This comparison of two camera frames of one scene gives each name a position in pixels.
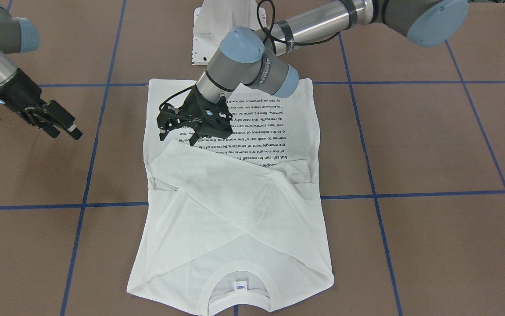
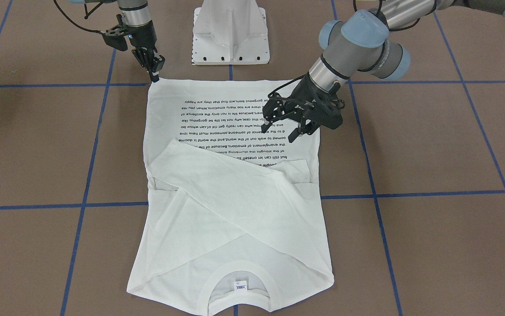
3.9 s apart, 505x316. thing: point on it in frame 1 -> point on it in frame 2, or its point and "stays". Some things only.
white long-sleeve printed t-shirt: [236, 221] stays
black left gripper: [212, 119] -> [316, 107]
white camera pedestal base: [214, 17] stays
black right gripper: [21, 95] -> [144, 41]
